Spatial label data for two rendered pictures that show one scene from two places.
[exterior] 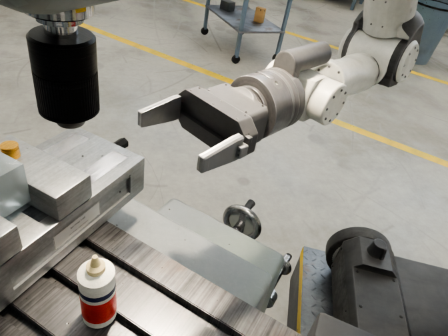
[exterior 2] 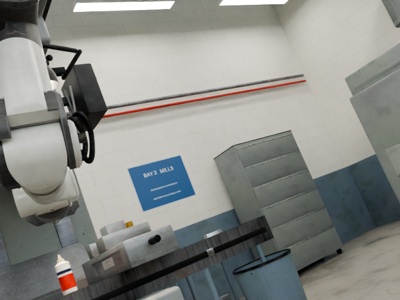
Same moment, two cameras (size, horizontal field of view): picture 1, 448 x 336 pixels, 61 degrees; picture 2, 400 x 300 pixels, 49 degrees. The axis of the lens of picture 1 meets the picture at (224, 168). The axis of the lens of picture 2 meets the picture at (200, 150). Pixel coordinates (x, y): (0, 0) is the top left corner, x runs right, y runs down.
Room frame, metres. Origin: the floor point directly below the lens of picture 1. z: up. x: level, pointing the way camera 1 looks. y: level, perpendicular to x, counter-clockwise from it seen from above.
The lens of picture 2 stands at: (1.30, -0.68, 0.92)
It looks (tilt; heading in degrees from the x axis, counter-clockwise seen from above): 11 degrees up; 122
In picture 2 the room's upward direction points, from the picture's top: 22 degrees counter-clockwise
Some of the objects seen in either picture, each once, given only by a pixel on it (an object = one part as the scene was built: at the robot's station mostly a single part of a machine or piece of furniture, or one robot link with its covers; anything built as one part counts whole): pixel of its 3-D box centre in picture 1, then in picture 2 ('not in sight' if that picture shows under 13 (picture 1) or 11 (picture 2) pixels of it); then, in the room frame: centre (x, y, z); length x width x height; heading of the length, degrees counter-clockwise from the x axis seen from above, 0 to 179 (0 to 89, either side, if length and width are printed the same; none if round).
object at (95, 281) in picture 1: (97, 287); (64, 273); (0.25, 0.12, 0.98); 0.04 x 0.04 x 0.11
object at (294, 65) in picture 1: (298, 87); (42, 191); (0.53, -0.09, 1.15); 0.11 x 0.11 x 0.11; 52
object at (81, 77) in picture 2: not in sight; (84, 98); (0.12, 0.56, 1.62); 0.20 x 0.09 x 0.21; 157
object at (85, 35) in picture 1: (62, 40); not in sight; (0.26, 0.13, 1.26); 0.05 x 0.05 x 0.01
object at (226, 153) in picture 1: (223, 157); not in sight; (0.34, 0.00, 1.13); 0.06 x 0.02 x 0.03; 142
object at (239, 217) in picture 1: (235, 230); not in sight; (0.72, -0.06, 0.63); 0.16 x 0.12 x 0.12; 157
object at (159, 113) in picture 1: (158, 111); not in sight; (0.41, 0.09, 1.13); 0.06 x 0.02 x 0.03; 142
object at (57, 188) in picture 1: (33, 175); (124, 237); (0.37, 0.25, 1.02); 0.15 x 0.06 x 0.04; 69
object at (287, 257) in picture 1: (277, 275); not in sight; (0.69, -0.20, 0.51); 0.22 x 0.06 x 0.06; 157
